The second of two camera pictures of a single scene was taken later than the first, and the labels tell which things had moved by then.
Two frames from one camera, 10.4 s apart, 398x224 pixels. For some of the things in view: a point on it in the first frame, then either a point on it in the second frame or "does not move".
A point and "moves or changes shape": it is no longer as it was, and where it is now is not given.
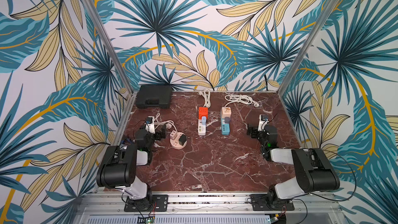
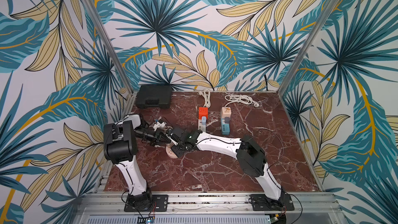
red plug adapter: [203, 111] does not move
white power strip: [201, 128] does not move
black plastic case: [154, 96] does not move
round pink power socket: [175, 143] moves or changes shape
